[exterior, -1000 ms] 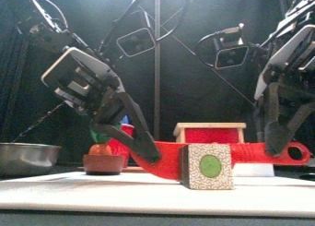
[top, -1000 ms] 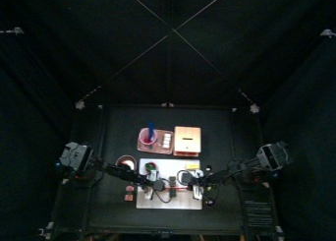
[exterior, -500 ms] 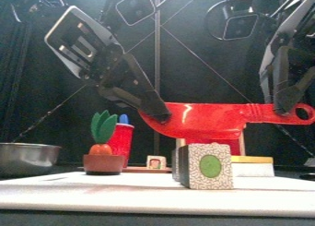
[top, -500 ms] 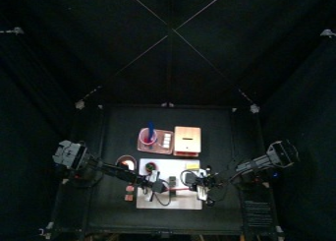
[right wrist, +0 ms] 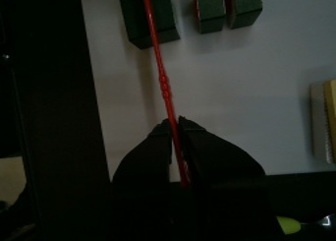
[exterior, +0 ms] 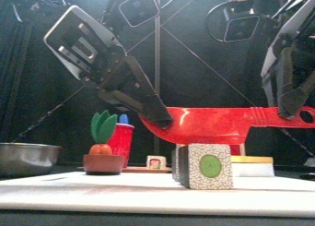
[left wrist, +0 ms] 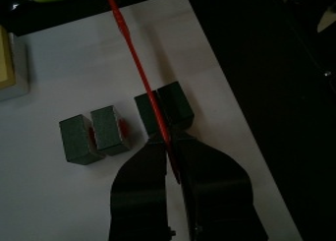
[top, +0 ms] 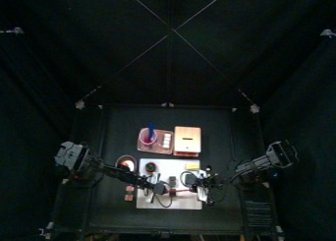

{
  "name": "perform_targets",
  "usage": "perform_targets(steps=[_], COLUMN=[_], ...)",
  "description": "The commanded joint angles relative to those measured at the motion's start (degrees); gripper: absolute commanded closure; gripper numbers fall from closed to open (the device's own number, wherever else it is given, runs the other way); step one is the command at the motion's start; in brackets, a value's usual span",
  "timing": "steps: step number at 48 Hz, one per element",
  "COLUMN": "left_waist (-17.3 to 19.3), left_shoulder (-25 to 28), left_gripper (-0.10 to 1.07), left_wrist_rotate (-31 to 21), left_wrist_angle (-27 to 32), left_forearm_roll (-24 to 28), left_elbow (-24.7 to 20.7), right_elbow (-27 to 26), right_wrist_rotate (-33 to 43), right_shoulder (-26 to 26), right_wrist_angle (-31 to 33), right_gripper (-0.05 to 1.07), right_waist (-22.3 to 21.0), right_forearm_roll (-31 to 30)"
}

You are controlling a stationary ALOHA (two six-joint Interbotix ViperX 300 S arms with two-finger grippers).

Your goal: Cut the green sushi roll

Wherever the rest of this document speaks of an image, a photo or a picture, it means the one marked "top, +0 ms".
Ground red toy knife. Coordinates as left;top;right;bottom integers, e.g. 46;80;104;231
168;187;194;198

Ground white cutting board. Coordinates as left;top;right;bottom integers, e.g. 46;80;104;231
134;157;205;211

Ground brown toy flower pot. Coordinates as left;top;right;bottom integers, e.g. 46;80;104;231
144;161;158;173

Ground metal bowl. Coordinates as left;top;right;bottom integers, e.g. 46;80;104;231
114;153;138;173

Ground wooden tray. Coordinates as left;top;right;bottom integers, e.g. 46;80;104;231
136;127;176;155

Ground wooden box with red side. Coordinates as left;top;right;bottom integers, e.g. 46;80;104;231
172;125;204;157

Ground black printed sheet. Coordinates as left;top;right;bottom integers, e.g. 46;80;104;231
241;185;276;233

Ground red plastic cup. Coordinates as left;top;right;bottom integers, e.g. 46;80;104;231
137;128;158;147

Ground blue pen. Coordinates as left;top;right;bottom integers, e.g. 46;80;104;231
146;121;154;145

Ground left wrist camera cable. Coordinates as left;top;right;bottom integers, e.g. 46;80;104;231
153;193;174;210

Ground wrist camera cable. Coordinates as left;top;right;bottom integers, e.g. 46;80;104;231
204;180;229;208
153;193;174;210

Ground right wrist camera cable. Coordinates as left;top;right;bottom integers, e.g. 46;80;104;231
204;180;229;208

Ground vertical metal frame pole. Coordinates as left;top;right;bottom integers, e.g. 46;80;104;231
165;30;173;105

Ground diagonal frame wire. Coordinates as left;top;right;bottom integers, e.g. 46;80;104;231
78;0;233;104
121;0;258;109

